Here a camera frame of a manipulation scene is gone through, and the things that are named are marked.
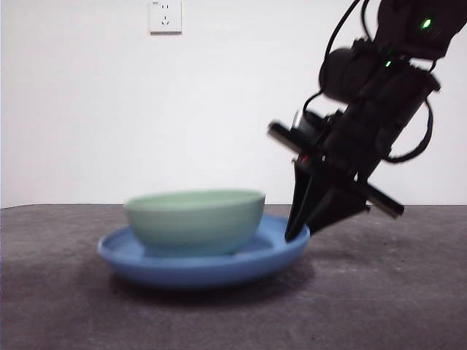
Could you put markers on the green ribbed bowl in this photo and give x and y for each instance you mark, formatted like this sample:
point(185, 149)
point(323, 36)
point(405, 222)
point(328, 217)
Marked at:
point(193, 226)

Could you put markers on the white wall socket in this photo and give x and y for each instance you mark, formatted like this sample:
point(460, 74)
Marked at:
point(166, 18)

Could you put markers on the blue round plate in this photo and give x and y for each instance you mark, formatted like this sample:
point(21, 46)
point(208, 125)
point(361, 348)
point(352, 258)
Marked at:
point(204, 271)

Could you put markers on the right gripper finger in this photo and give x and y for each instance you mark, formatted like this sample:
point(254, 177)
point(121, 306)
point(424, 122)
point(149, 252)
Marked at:
point(339, 209)
point(301, 204)

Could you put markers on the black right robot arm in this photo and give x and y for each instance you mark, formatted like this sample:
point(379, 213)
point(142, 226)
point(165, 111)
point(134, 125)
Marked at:
point(401, 91)

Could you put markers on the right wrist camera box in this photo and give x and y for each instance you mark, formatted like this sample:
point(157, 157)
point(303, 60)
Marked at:
point(310, 125)

